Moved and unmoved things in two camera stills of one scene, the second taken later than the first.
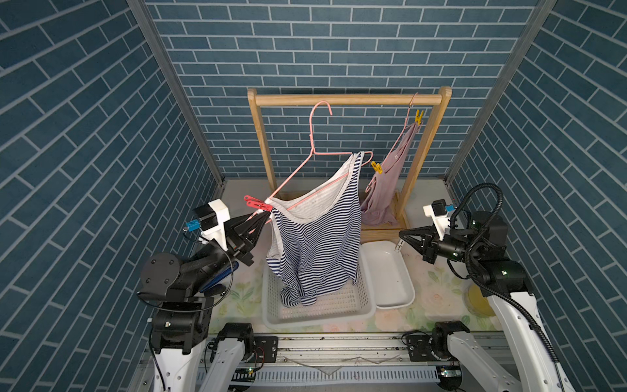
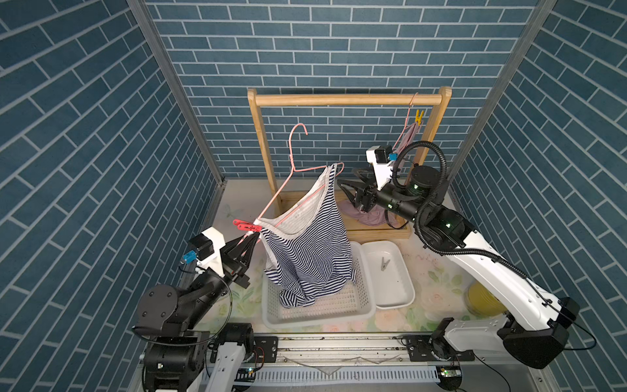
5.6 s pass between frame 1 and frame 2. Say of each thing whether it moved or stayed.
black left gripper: moved
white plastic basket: stayed
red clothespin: moved
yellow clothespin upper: stayed
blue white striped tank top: moved
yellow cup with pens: stayed
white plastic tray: stayed
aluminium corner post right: stayed
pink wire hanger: moved
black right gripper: moved
